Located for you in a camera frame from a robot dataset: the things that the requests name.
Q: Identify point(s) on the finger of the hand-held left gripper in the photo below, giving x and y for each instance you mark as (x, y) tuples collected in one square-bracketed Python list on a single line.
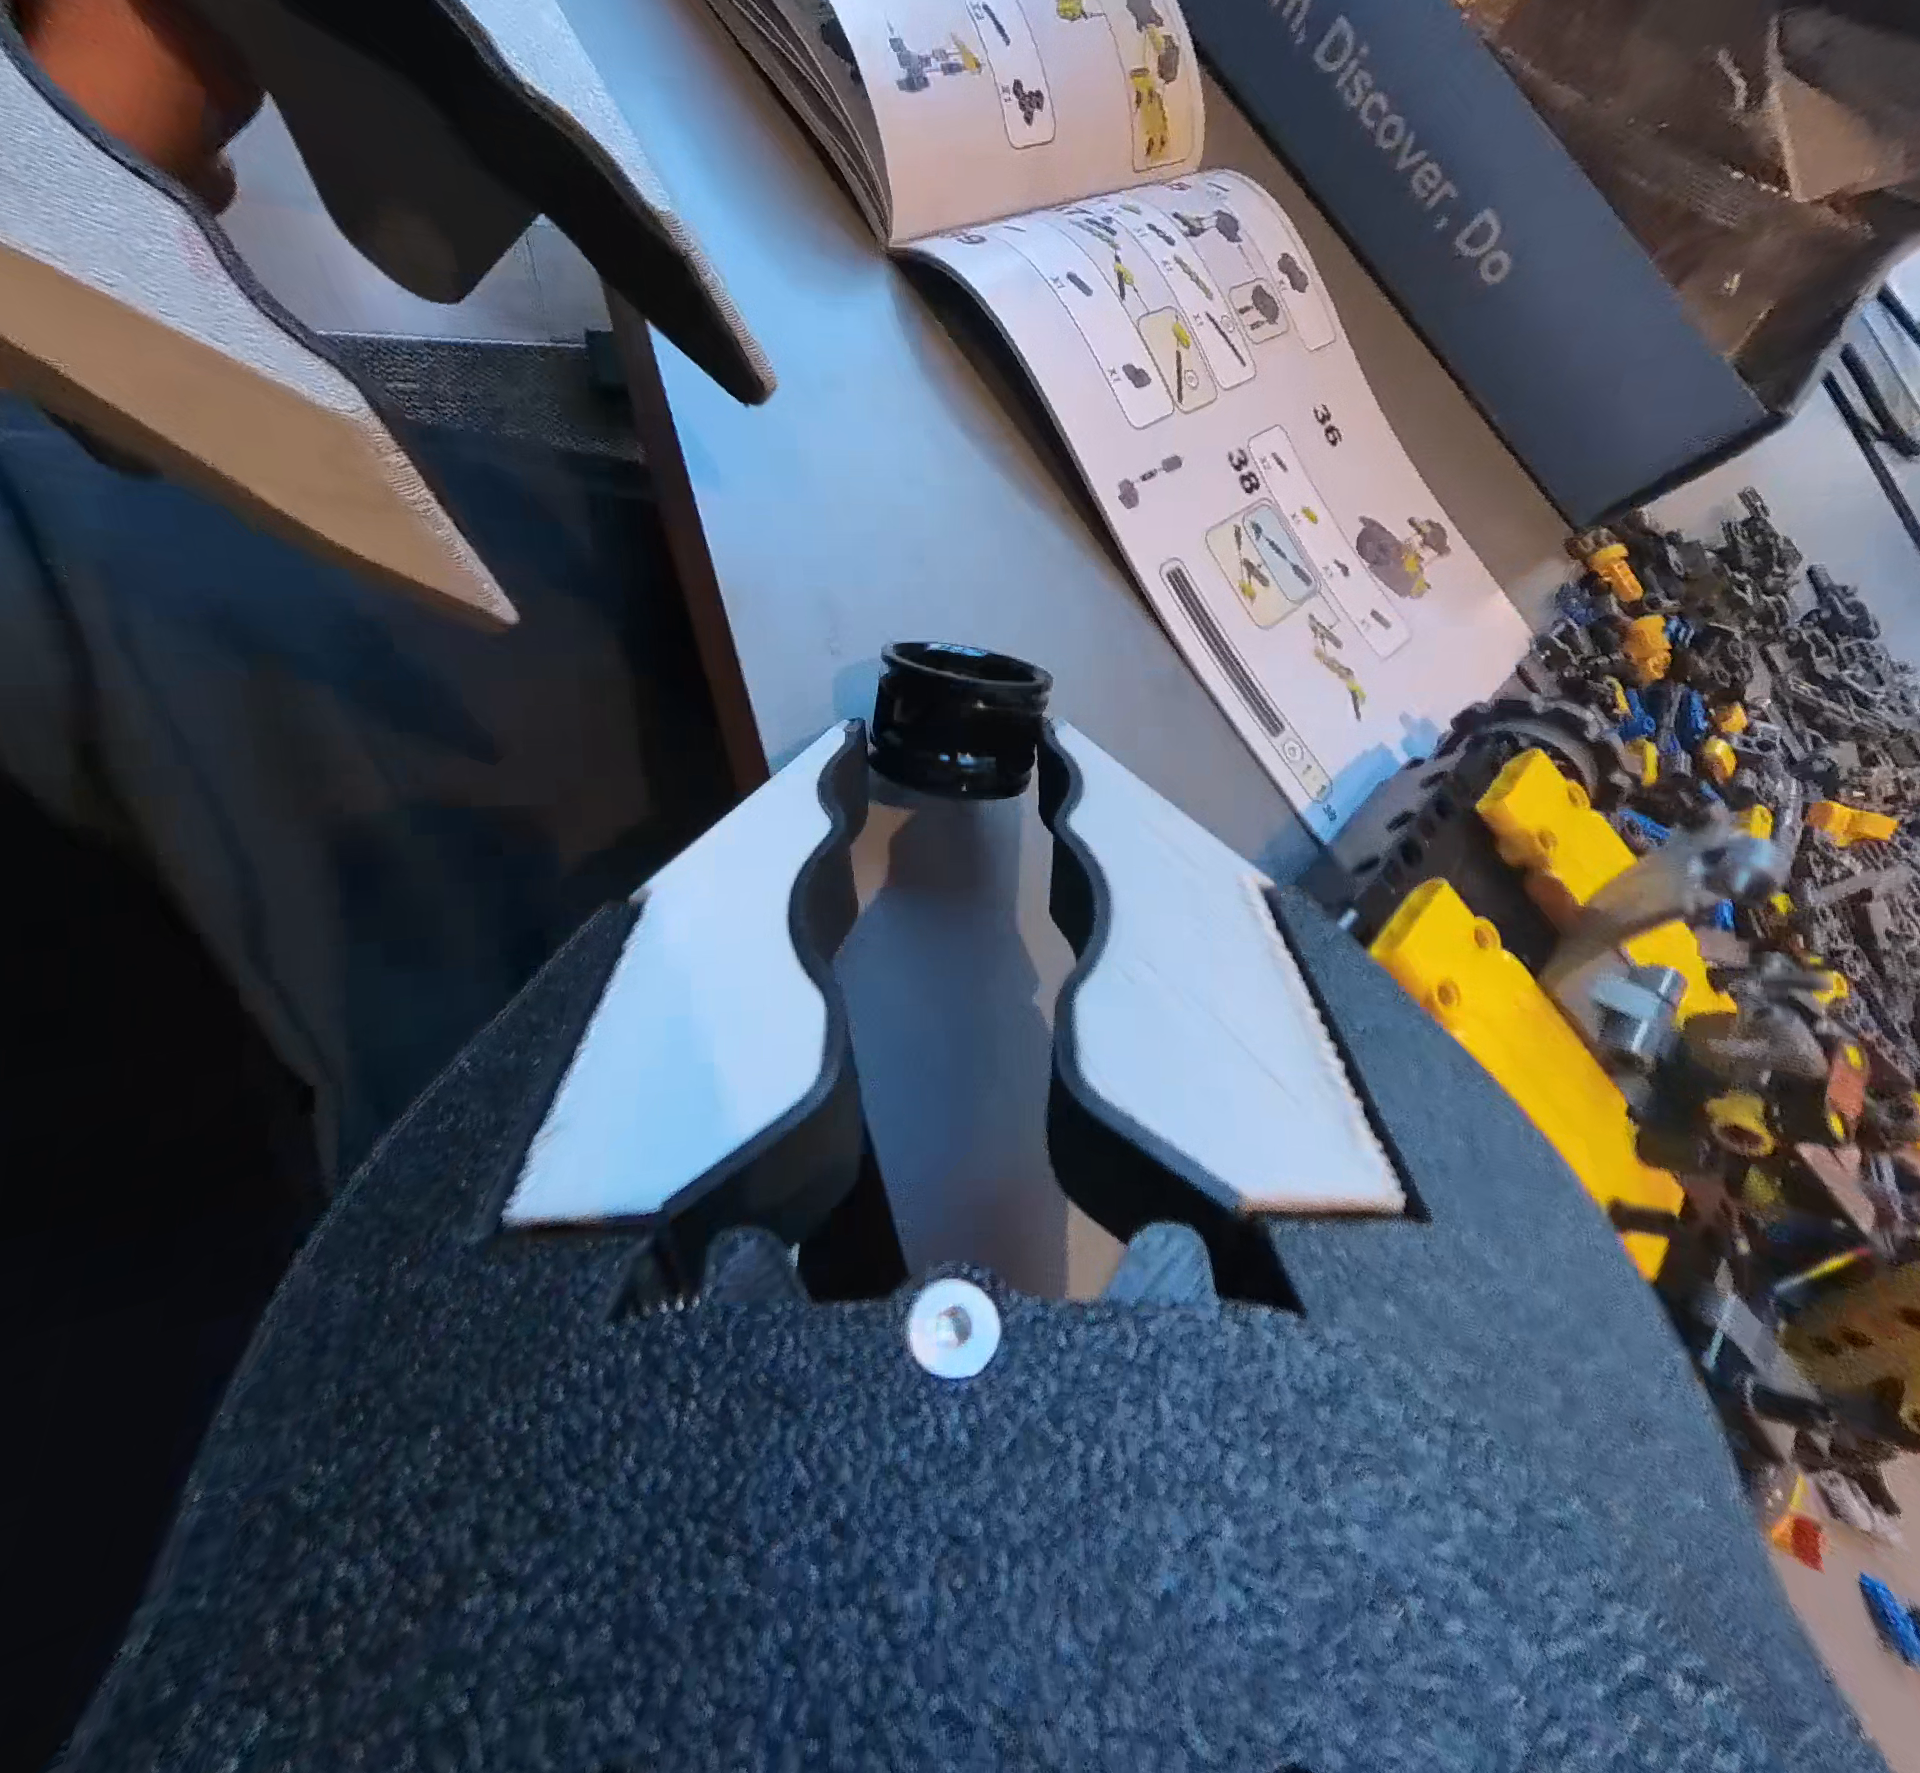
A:
[(451, 33), (195, 362)]

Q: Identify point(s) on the person's left hand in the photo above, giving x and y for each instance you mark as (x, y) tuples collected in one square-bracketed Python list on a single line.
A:
[(104, 18)]

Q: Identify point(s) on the yellow toy brick vehicle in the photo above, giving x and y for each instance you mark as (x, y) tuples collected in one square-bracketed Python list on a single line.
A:
[(1530, 1010)]

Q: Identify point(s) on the pile of toy brick pieces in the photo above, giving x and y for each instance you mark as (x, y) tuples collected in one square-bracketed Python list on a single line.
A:
[(1771, 694)]

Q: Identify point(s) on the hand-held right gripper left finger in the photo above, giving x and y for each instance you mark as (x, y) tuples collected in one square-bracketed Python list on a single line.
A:
[(691, 1040)]

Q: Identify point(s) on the black toy wheel rim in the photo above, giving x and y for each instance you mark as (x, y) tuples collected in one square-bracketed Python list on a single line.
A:
[(960, 732)]

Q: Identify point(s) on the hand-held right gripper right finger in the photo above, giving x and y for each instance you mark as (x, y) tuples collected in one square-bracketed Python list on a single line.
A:
[(1214, 1040)]

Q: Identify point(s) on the open instruction booklet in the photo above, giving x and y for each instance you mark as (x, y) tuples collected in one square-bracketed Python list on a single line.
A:
[(1051, 49)]

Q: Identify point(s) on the person's dark sweater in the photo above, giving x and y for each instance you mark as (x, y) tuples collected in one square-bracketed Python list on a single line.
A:
[(225, 829)]

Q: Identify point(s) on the grey desk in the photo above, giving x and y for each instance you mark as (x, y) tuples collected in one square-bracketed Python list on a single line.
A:
[(901, 484)]

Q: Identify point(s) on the dark cardboard box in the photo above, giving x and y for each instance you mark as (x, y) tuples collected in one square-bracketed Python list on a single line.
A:
[(1425, 153)]

